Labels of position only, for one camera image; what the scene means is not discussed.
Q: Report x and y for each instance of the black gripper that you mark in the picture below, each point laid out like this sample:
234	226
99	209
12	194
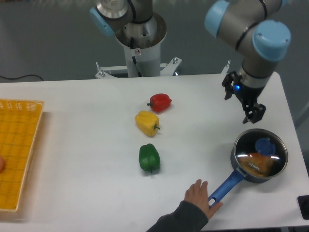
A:
247	89

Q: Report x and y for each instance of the golden pastry turnover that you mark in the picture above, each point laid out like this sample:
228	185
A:
256	164

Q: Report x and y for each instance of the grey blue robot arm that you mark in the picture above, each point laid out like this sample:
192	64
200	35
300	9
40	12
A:
243	24

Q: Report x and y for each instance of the yellow woven basket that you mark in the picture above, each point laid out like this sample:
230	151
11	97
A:
19	123

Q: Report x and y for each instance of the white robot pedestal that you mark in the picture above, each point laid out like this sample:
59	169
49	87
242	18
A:
142	49

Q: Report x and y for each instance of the dark pot blue handle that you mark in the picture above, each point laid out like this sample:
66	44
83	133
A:
236	176

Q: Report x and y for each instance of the dark grey sleeve forearm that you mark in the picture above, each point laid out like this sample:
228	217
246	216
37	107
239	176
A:
186	218

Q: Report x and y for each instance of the green bell pepper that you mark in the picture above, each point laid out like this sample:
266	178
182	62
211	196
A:
149	158

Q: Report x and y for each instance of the red bell pepper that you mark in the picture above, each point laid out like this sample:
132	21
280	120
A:
159	102

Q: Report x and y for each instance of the person's hand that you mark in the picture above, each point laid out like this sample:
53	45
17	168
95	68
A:
197	194

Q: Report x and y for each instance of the glass lid blue knob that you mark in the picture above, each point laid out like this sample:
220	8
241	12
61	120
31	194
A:
264	142

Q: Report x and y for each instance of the black box table corner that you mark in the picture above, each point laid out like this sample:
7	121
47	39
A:
303	202

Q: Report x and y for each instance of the yellow bell pepper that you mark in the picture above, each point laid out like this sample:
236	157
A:
148	123

